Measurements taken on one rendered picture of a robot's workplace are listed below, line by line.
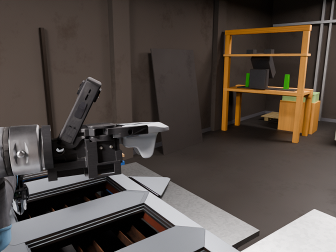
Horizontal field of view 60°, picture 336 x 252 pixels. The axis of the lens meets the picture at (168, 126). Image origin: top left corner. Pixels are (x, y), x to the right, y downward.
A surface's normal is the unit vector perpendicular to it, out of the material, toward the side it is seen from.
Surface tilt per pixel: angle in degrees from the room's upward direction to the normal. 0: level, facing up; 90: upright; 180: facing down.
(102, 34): 90
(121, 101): 90
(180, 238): 0
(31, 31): 90
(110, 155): 82
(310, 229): 0
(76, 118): 80
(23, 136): 41
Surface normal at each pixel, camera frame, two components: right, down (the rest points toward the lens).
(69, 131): 0.34, 0.04
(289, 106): -0.63, 0.18
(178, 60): 0.73, 0.00
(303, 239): 0.00, -0.97
